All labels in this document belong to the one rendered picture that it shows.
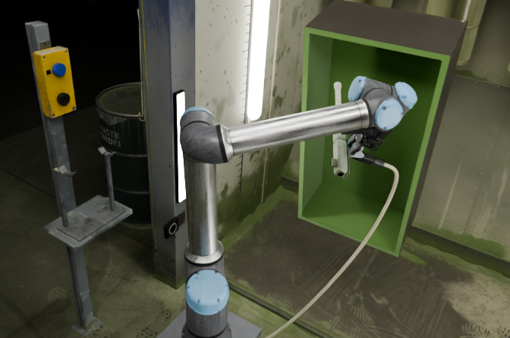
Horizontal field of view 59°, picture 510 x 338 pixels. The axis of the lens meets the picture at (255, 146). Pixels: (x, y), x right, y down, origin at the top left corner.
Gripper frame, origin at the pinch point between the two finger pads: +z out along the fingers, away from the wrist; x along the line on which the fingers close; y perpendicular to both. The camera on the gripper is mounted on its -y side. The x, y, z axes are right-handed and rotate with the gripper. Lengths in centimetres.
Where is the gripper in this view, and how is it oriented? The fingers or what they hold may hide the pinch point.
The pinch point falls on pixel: (345, 152)
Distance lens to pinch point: 178.2
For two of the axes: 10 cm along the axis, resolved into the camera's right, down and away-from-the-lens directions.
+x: 0.8, -7.7, 6.3
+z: -3.6, 5.7, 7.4
